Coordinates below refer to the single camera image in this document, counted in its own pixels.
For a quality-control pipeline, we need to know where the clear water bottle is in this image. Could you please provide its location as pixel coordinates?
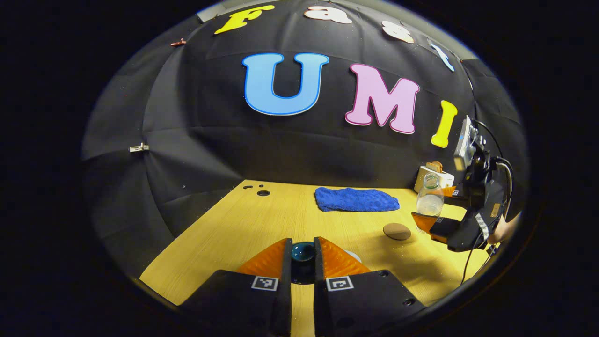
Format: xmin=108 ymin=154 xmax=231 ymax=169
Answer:
xmin=416 ymin=172 xmax=445 ymax=218

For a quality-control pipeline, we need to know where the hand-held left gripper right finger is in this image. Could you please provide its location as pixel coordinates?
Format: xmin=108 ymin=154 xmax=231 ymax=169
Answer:
xmin=312 ymin=236 xmax=427 ymax=337

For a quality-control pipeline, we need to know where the white toaster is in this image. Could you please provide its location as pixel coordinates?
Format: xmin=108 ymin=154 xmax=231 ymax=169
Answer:
xmin=414 ymin=166 xmax=455 ymax=193

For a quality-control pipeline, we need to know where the brown round coaster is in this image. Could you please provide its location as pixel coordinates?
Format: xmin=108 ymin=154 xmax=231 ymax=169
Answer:
xmin=383 ymin=223 xmax=412 ymax=241

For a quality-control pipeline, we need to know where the blue towel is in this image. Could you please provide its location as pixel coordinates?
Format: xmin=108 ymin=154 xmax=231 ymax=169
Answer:
xmin=314 ymin=187 xmax=401 ymax=212

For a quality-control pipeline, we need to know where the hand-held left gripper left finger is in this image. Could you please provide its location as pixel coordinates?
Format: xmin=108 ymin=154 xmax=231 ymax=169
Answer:
xmin=179 ymin=237 xmax=293 ymax=337

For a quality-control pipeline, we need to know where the dark blue teacup lid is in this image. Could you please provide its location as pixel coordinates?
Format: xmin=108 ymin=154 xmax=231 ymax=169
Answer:
xmin=290 ymin=242 xmax=317 ymax=285

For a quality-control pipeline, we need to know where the black backdrop cloth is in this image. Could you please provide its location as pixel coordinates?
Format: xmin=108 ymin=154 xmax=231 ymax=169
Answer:
xmin=82 ymin=2 xmax=529 ymax=277

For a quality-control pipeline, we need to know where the black cable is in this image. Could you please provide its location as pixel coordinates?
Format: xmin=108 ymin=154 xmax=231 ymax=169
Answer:
xmin=460 ymin=119 xmax=515 ymax=285

